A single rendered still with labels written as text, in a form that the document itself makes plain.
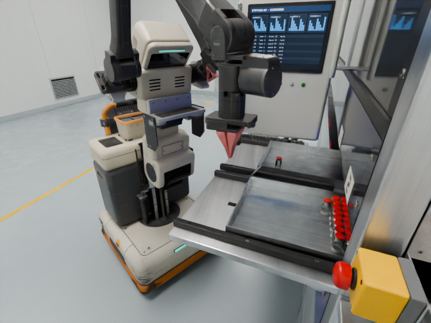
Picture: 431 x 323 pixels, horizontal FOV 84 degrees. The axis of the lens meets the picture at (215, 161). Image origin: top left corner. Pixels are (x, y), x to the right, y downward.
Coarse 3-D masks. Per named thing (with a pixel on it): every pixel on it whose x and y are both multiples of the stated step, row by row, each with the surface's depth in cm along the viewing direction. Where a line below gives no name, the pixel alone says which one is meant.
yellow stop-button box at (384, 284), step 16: (368, 256) 36; (384, 256) 36; (352, 272) 37; (368, 272) 34; (384, 272) 34; (400, 272) 34; (352, 288) 36; (368, 288) 32; (384, 288) 32; (400, 288) 31; (416, 288) 31; (352, 304) 35; (368, 304) 33; (384, 304) 32; (400, 304) 31; (416, 304) 31; (384, 320) 34; (400, 320) 33
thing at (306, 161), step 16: (272, 144) 108; (288, 144) 106; (272, 160) 97; (288, 160) 97; (304, 160) 97; (320, 160) 97; (336, 160) 97; (304, 176) 82; (320, 176) 80; (336, 176) 86
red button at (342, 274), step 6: (336, 264) 38; (342, 264) 37; (348, 264) 37; (336, 270) 37; (342, 270) 36; (348, 270) 36; (336, 276) 36; (342, 276) 36; (348, 276) 35; (336, 282) 36; (342, 282) 36; (348, 282) 35; (342, 288) 36; (348, 288) 36
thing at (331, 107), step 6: (330, 102) 197; (330, 108) 179; (330, 114) 165; (330, 120) 152; (330, 126) 142; (336, 126) 142; (330, 132) 133; (336, 132) 133; (330, 138) 125; (336, 138) 125; (336, 144) 118; (414, 264) 55; (420, 264) 55; (426, 264) 55; (420, 270) 54; (426, 270) 54; (420, 276) 52; (426, 276) 52; (426, 282) 51; (426, 288) 50; (426, 294) 49
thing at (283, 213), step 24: (264, 192) 77; (288, 192) 77; (312, 192) 74; (336, 192) 71; (240, 216) 67; (264, 216) 67; (288, 216) 67; (312, 216) 67; (264, 240) 56; (288, 240) 59; (312, 240) 59
